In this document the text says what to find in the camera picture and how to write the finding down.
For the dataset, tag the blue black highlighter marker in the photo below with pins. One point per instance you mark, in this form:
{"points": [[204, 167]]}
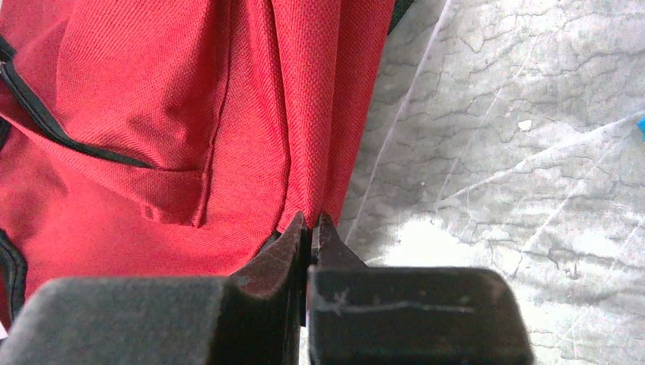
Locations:
{"points": [[641, 127]]}

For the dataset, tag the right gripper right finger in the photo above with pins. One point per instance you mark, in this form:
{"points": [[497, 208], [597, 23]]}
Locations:
{"points": [[403, 315]]}

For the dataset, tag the red student backpack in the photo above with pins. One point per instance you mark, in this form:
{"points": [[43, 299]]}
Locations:
{"points": [[175, 137]]}

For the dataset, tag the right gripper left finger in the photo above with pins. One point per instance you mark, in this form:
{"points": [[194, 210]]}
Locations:
{"points": [[250, 317]]}

